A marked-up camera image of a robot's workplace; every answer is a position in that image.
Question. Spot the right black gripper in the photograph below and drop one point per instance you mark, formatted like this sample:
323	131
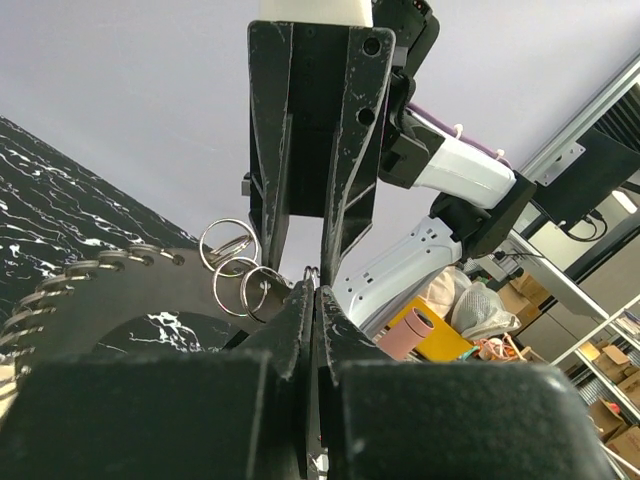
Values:
317	98

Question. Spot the pink cylindrical bottle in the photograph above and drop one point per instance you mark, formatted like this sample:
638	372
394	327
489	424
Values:
414	327

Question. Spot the large metal keyring with keys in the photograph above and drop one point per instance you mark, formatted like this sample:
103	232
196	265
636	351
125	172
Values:
72	312

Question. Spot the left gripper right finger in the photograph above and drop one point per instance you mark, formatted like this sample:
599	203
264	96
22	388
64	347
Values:
383	419

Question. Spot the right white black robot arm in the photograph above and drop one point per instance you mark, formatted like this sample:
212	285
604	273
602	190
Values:
478	197

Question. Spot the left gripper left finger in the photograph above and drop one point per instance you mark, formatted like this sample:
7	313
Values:
238	414

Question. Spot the yellow box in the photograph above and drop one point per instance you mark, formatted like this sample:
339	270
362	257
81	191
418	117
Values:
443	343

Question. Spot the white mesh bag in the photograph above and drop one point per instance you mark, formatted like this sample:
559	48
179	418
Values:
480	314

